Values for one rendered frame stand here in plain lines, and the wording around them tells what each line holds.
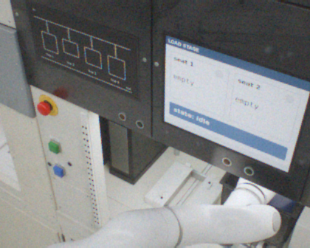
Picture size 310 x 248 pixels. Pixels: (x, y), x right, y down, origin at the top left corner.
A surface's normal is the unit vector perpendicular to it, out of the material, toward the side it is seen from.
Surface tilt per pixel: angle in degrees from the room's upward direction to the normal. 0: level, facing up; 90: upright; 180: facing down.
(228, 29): 90
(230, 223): 44
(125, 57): 90
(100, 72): 90
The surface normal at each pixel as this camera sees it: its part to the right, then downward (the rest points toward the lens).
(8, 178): 0.00, -0.76
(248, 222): 0.25, -0.16
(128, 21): -0.55, 0.55
